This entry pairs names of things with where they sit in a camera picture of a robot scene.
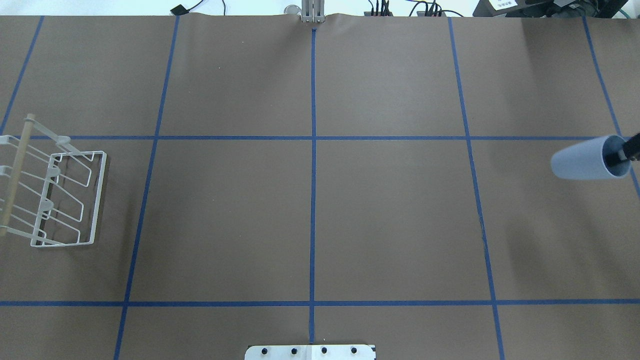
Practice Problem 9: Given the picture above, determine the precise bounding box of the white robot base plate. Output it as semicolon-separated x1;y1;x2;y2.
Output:
244;344;377;360

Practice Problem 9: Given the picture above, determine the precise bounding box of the white wire cup rack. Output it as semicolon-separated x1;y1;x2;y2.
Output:
1;113;108;248

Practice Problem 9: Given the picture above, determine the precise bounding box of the grey aluminium frame post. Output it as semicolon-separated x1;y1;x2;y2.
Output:
300;0;326;23

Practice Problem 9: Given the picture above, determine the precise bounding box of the small black adapter box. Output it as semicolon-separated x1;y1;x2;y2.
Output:
170;4;190;16

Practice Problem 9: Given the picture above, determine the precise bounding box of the brown paper table cover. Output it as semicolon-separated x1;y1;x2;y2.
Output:
1;13;639;360

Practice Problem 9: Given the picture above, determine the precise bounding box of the light blue plastic cup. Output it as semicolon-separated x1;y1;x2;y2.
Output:
550;134;632;181

